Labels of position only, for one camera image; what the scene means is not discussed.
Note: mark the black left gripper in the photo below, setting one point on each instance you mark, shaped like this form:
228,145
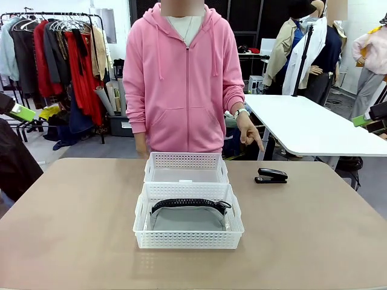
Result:
6,104

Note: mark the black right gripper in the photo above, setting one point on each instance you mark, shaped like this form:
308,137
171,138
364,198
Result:
379,113

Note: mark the grey pouch with black zipper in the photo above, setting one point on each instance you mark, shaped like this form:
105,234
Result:
187,219

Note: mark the person's left forearm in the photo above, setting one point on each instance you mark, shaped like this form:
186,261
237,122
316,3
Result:
234,96

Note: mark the person's right forearm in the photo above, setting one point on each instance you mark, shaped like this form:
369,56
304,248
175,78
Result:
136,114

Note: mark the person's left hand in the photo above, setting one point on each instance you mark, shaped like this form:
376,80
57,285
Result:
249,130

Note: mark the person's right hand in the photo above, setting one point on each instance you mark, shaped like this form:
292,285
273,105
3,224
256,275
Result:
142,146

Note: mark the yellow bag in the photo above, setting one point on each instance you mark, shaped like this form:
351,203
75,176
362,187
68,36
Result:
50,112

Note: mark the white desk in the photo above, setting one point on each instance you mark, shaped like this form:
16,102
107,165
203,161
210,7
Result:
314,127

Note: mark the black cloth cover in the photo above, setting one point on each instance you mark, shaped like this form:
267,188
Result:
15,163

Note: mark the black backpack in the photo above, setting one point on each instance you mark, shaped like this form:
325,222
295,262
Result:
349,170

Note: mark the red jacket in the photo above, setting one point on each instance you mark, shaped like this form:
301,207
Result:
42,63

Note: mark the dark grey coat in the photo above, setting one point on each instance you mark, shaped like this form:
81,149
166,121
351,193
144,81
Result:
24,57

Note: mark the navy blue garment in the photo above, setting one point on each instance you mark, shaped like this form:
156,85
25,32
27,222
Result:
80,114

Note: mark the light blue fleece jacket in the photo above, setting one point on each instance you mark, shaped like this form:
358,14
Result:
6,51

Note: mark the grey zip jacket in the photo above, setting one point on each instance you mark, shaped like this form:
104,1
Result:
56,57

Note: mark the long red dress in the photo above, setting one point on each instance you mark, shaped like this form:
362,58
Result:
86,87

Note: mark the mannequin in white coat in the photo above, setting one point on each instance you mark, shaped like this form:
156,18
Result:
320,57

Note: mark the grey paper roll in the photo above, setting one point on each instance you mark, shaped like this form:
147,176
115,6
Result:
104,101

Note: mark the black tripod pole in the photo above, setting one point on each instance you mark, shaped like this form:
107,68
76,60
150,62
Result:
303,60

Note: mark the beige paper roll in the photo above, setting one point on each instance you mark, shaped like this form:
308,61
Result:
111,96

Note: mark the beige coat on hanger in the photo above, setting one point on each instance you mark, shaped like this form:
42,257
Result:
98,51

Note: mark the grey plastic storage box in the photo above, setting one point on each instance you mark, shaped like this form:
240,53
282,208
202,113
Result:
121,126

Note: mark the black metal clothes rack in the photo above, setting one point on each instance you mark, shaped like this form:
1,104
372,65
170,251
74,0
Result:
54,14

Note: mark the mannequin in beige trench coat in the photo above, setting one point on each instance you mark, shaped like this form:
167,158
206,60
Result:
279,57

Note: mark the black stapler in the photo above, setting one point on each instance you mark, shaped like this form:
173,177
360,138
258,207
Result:
270,176

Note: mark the white computer case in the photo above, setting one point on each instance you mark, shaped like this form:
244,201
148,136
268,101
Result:
255,84

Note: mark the white wrist watch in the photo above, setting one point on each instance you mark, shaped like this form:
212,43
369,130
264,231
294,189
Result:
242,112

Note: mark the person in pink hoodie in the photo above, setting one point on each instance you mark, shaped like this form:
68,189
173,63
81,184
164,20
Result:
181,90

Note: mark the white perforated basket, rim label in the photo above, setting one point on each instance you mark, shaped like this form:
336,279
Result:
186,159

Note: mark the white perforated basket, low label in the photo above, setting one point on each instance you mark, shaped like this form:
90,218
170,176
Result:
187,240

